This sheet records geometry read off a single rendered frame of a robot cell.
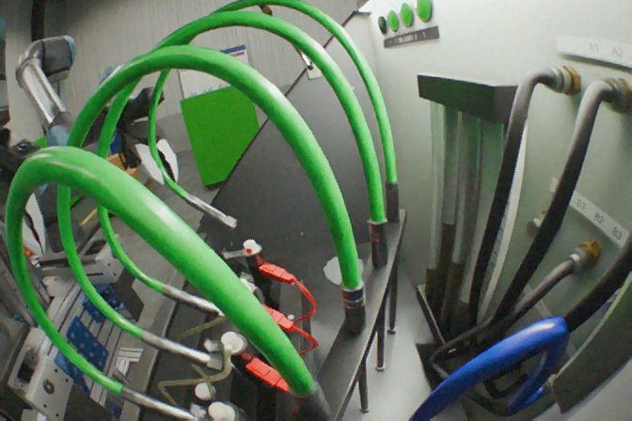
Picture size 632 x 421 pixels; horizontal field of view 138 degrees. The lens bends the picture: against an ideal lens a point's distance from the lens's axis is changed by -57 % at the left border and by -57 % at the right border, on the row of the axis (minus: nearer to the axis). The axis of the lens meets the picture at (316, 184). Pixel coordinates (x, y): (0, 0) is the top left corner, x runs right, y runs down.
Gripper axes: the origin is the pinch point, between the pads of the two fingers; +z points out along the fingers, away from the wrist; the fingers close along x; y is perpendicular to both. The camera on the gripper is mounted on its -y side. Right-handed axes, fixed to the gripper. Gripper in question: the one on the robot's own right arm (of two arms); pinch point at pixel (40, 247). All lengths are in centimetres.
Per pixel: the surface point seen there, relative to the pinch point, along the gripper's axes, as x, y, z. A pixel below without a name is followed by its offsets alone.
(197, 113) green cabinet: -321, 97, 14
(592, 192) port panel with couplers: 11, -57, -3
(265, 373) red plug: 6.5, -31.8, 13.3
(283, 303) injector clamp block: -11.4, -30.9, 22.3
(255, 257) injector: -10.7, -29.5, 11.8
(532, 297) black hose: 13, -50, 1
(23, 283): 12.4, -19.0, -4.3
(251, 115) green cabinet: -337, 31, 35
